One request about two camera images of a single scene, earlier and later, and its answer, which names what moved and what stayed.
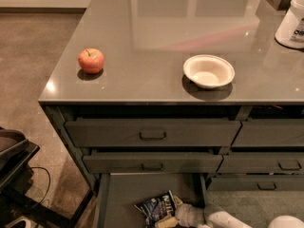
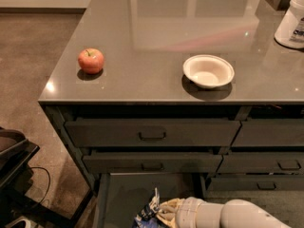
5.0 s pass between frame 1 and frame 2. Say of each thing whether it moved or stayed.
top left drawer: stayed
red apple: stayed
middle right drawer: stayed
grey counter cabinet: stayed
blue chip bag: moved
